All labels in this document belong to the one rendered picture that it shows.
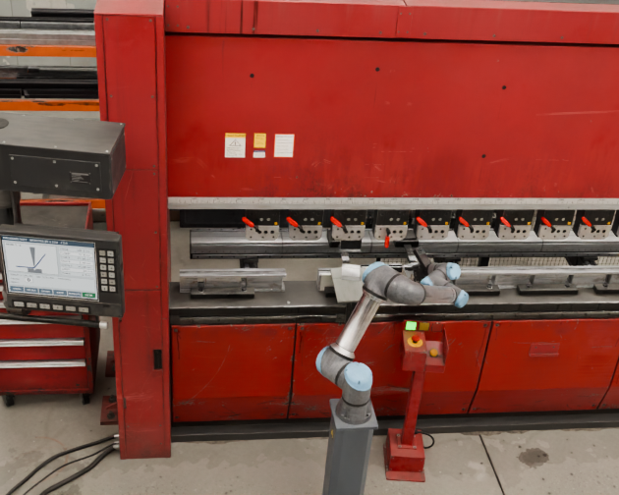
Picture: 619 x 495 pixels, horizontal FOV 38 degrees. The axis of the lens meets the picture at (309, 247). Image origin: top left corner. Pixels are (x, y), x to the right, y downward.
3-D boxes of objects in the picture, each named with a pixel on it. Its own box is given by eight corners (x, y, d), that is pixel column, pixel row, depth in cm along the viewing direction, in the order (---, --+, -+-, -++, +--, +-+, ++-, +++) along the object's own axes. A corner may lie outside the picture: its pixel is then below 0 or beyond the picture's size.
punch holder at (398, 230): (373, 240, 425) (377, 209, 415) (370, 230, 432) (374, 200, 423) (405, 240, 427) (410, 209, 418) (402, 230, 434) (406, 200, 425)
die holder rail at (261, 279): (179, 292, 430) (179, 276, 425) (179, 285, 435) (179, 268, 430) (285, 291, 437) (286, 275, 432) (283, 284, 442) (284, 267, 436)
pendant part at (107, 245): (7, 308, 352) (-4, 231, 332) (17, 291, 362) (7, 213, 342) (122, 319, 352) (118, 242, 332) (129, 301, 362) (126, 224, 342)
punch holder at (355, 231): (331, 240, 422) (334, 209, 413) (329, 230, 429) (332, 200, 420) (364, 240, 424) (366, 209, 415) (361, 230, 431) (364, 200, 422)
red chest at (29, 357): (-3, 414, 475) (-29, 256, 421) (12, 353, 517) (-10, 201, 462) (94, 412, 482) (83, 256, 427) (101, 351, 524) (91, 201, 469)
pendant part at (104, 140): (-8, 331, 362) (-36, 139, 315) (13, 295, 382) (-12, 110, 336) (120, 343, 361) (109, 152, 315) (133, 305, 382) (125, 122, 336)
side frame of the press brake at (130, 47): (120, 460, 455) (93, 12, 329) (128, 351, 526) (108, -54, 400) (170, 459, 459) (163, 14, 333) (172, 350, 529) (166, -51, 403)
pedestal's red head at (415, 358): (401, 370, 427) (406, 341, 417) (399, 349, 441) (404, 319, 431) (443, 373, 428) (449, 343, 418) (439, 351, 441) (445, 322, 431)
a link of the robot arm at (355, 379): (356, 409, 372) (359, 384, 365) (333, 391, 380) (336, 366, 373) (375, 396, 379) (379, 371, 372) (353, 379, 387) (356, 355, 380)
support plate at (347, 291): (337, 302, 413) (337, 301, 412) (329, 269, 434) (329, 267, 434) (376, 302, 415) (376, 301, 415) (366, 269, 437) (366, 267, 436)
